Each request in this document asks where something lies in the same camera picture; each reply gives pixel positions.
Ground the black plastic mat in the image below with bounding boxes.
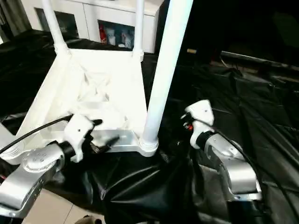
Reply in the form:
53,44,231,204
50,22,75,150
0,29,299,224

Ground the black left robot foot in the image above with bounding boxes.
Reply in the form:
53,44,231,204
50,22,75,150
77,216,103,224

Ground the red carton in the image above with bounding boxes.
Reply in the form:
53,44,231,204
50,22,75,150
98,23,107,42

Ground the grey metal bar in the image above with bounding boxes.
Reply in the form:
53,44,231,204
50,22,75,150
220,50,299,70

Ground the white cabinet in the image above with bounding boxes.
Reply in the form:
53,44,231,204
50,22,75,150
21,0,164,53

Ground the grey curtain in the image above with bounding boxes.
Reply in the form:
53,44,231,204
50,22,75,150
0,0,31,42

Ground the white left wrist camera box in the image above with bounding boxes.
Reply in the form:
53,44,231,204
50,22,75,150
63,114,96,163

